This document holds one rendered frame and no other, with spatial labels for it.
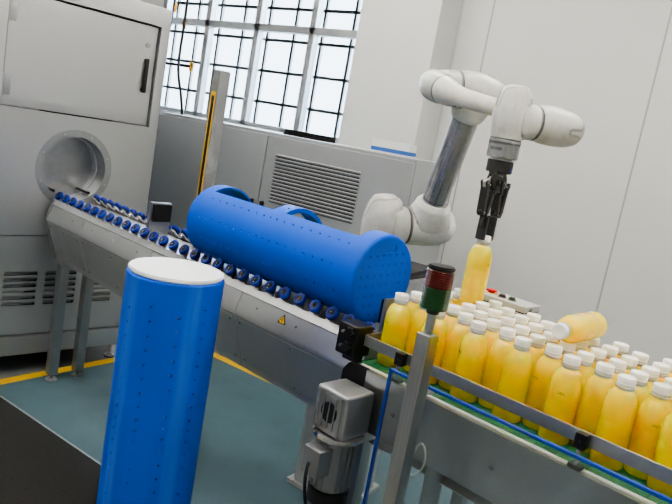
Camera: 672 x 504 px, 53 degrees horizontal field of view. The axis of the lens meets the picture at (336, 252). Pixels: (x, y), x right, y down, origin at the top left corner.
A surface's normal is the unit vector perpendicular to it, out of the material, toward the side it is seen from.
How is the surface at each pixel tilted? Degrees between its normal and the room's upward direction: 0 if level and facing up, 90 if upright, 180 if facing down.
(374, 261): 90
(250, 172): 90
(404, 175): 90
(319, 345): 70
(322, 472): 90
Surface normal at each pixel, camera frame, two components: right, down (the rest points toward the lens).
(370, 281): 0.71, 0.24
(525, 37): -0.57, 0.04
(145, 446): 0.06, 0.18
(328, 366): -0.71, 0.34
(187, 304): 0.47, 0.23
